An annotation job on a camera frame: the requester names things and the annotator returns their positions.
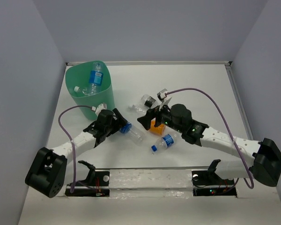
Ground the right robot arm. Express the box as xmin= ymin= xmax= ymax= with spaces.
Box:
xmin=137 ymin=104 xmax=281 ymax=187

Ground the green plastic bin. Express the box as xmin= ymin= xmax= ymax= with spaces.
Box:
xmin=65 ymin=60 xmax=115 ymax=110

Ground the orange juice bottle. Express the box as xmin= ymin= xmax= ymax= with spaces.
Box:
xmin=149 ymin=120 xmax=166 ymax=136

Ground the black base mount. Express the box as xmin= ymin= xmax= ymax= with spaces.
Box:
xmin=192 ymin=159 xmax=237 ymax=197
xmin=65 ymin=160 xmax=110 ymax=197

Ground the small blue cap bottle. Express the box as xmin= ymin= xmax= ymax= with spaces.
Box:
xmin=151 ymin=132 xmax=179 ymax=153

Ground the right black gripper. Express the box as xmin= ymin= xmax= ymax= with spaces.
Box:
xmin=136 ymin=99 xmax=184 ymax=134

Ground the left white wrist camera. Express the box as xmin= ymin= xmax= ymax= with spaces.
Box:
xmin=91 ymin=103 xmax=107 ymax=116

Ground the clear bottle white cap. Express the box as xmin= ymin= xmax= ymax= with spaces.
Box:
xmin=74 ymin=83 xmax=101 ymax=96

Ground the clear bottle black label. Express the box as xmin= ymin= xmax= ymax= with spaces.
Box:
xmin=140 ymin=94 xmax=159 ymax=110

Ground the clear crushed bottle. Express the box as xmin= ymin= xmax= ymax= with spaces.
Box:
xmin=128 ymin=104 xmax=148 ymax=115

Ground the blue label bottle large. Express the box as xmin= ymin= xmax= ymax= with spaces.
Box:
xmin=119 ymin=122 xmax=145 ymax=145

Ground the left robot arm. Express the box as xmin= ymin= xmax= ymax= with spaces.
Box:
xmin=24 ymin=108 xmax=128 ymax=198

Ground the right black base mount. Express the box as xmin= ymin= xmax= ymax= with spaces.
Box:
xmin=192 ymin=159 xmax=237 ymax=197

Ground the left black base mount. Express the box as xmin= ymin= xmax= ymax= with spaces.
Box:
xmin=65 ymin=160 xmax=110 ymax=197

